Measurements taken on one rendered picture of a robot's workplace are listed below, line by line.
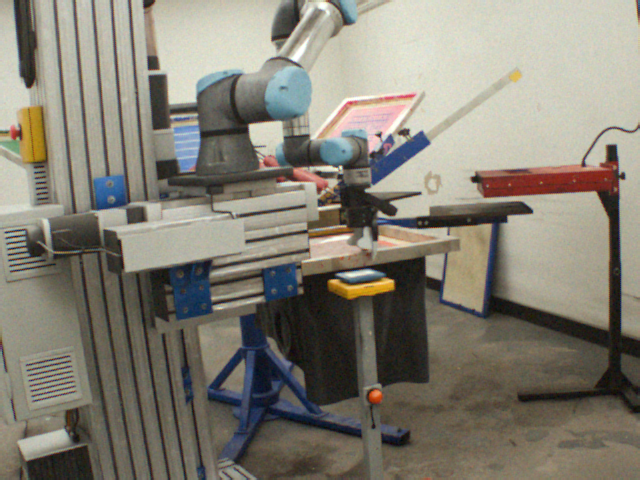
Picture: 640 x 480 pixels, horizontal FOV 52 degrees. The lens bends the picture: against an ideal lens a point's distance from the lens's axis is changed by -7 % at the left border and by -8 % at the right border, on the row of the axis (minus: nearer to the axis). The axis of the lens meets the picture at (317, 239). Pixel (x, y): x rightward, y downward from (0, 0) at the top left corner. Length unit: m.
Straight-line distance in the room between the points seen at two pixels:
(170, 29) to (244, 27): 0.72
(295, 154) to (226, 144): 0.36
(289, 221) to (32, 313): 0.63
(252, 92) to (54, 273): 0.59
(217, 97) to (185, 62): 5.10
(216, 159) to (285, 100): 0.21
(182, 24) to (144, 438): 5.32
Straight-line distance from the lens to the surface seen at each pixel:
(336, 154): 1.81
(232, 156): 1.56
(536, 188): 3.02
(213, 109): 1.58
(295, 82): 1.52
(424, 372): 2.25
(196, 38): 6.72
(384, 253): 1.99
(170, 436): 1.82
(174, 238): 1.38
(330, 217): 2.54
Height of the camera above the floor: 1.32
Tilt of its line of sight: 8 degrees down
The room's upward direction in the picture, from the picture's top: 5 degrees counter-clockwise
